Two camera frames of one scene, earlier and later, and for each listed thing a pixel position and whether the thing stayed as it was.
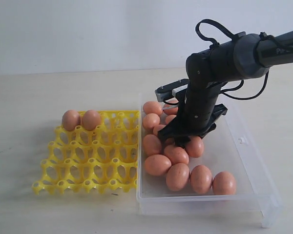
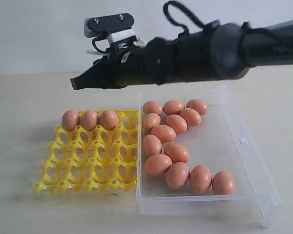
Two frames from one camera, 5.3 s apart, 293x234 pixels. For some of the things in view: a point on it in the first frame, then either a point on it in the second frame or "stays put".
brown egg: [195, 147] to [109, 119]
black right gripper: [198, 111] to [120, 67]
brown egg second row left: [150, 120] stays put
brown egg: [71, 118] stays put
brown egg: [177, 154] stays put
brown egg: [91, 119] stays put
